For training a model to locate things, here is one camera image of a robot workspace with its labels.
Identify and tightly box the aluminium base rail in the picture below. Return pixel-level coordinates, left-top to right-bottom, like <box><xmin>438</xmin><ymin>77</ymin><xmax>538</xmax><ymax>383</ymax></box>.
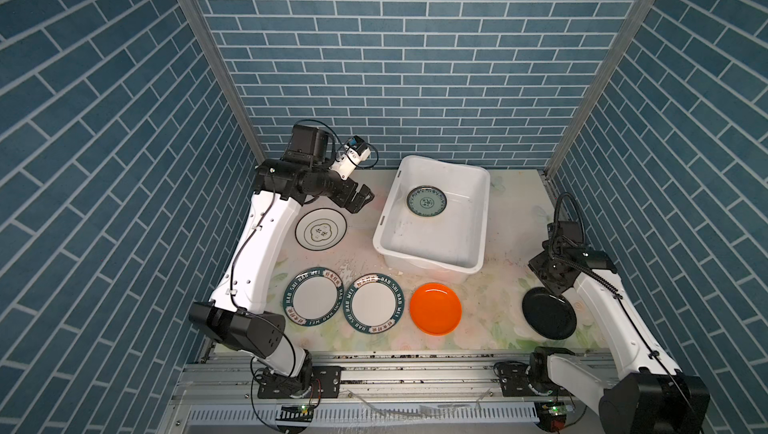
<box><xmin>158</xmin><ymin>350</ymin><xmax>589</xmax><ymax>433</ymax></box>

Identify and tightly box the orange plate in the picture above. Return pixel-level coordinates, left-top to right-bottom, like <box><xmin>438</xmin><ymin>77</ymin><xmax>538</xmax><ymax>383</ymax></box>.
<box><xmin>409</xmin><ymin>282</ymin><xmax>463</xmax><ymax>336</ymax></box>

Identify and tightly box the blue-green patterned plate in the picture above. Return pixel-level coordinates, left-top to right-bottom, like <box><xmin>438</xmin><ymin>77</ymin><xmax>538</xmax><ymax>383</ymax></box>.
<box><xmin>406</xmin><ymin>185</ymin><xmax>448</xmax><ymax>217</ymax></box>

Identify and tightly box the white plate thin dark rim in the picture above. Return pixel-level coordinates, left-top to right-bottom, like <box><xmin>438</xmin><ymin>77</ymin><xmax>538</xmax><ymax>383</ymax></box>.
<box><xmin>295</xmin><ymin>208</ymin><xmax>347</xmax><ymax>252</ymax></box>

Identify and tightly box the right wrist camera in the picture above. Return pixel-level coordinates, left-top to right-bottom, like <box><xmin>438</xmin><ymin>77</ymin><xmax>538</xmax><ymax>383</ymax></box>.
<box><xmin>549</xmin><ymin>192</ymin><xmax>586</xmax><ymax>247</ymax></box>

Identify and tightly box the white plastic bin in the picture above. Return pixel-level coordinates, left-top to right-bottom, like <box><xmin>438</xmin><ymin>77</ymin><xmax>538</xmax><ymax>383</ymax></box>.
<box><xmin>373</xmin><ymin>155</ymin><xmax>491</xmax><ymax>282</ymax></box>

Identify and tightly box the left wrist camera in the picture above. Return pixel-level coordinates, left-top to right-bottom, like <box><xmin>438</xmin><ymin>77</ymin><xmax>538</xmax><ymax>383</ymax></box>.
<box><xmin>331</xmin><ymin>136</ymin><xmax>378</xmax><ymax>180</ymax></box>

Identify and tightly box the right green-rimmed lettered plate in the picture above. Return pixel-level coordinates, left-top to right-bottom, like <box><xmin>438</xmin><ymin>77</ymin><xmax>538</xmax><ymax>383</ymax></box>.
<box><xmin>342</xmin><ymin>273</ymin><xmax>405</xmax><ymax>335</ymax></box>

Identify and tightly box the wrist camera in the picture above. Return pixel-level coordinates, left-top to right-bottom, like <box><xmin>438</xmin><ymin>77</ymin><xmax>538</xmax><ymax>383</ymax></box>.
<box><xmin>549</xmin><ymin>192</ymin><xmax>586</xmax><ymax>247</ymax></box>
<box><xmin>331</xmin><ymin>136</ymin><xmax>378</xmax><ymax>180</ymax></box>

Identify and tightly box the black plate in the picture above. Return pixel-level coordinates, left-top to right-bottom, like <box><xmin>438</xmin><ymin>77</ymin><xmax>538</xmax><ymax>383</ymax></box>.
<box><xmin>522</xmin><ymin>287</ymin><xmax>577</xmax><ymax>340</ymax></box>

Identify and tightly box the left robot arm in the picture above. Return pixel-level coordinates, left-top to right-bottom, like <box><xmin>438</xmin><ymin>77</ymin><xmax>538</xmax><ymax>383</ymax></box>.
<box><xmin>189</xmin><ymin>119</ymin><xmax>378</xmax><ymax>379</ymax></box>

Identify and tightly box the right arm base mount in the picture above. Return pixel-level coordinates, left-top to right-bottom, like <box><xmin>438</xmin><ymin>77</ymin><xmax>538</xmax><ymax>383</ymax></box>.
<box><xmin>493</xmin><ymin>361</ymin><xmax>571</xmax><ymax>397</ymax></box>

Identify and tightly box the left green-rimmed lettered plate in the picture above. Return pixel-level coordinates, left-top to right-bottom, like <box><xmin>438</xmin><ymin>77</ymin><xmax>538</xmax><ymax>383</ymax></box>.
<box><xmin>282</xmin><ymin>267</ymin><xmax>345</xmax><ymax>327</ymax></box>

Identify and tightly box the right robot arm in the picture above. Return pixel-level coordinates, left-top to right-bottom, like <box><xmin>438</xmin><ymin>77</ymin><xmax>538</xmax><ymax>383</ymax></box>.
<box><xmin>528</xmin><ymin>247</ymin><xmax>710</xmax><ymax>433</ymax></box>

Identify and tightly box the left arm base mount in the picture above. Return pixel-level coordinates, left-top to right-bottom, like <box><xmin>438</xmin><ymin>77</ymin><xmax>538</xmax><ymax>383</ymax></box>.
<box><xmin>255</xmin><ymin>366</ymin><xmax>342</xmax><ymax>400</ymax></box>

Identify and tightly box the green-rimmed lettered plate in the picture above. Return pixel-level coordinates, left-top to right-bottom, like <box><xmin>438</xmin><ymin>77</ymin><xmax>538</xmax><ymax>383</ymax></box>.
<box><xmin>282</xmin><ymin>267</ymin><xmax>345</xmax><ymax>327</ymax></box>
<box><xmin>342</xmin><ymin>273</ymin><xmax>405</xmax><ymax>335</ymax></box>

